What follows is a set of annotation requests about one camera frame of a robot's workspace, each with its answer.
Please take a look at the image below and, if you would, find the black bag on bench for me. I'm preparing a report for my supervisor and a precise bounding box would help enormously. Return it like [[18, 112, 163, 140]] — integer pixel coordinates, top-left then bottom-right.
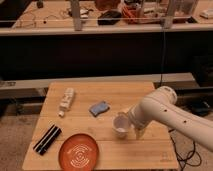
[[97, 10, 121, 25]]

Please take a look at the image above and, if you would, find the blue sponge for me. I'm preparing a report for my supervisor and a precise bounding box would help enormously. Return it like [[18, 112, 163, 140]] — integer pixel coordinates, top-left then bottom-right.
[[89, 101, 110, 117]]

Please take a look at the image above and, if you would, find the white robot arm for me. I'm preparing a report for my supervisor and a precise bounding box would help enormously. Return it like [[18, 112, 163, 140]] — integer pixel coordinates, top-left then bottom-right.
[[127, 86, 213, 152]]

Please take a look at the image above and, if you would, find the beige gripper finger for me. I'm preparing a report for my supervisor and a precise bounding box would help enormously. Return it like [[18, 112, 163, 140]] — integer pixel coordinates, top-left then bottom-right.
[[135, 128, 145, 140]]

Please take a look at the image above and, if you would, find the orange tool on bench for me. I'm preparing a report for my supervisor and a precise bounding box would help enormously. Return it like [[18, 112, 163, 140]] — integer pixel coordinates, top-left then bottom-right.
[[122, 4, 144, 24]]

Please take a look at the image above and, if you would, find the grey metal post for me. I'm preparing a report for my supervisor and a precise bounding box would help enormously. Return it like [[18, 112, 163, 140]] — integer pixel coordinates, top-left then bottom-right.
[[163, 0, 176, 29], [70, 0, 82, 31]]

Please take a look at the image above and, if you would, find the grey metal post left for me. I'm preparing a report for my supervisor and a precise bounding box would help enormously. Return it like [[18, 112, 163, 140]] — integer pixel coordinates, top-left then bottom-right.
[[70, 0, 82, 31]]

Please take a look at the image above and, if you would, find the white ceramic cup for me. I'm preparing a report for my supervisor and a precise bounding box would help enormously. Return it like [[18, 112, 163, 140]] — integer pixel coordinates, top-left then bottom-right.
[[113, 114, 131, 139]]

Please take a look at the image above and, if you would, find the grey metal post right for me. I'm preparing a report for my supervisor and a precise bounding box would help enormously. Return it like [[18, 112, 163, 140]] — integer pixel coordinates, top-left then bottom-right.
[[163, 0, 176, 29]]

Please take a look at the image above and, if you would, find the orange plate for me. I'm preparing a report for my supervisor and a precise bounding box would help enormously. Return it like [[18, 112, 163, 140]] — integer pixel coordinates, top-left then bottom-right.
[[58, 133, 99, 171]]

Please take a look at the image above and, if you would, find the black rectangular box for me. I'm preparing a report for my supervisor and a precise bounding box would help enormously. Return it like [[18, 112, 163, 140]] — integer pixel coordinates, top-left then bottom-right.
[[33, 125, 62, 155]]

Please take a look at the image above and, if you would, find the black box on floor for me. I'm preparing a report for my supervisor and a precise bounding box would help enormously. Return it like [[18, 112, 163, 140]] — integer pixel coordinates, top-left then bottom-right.
[[187, 101, 211, 117]]

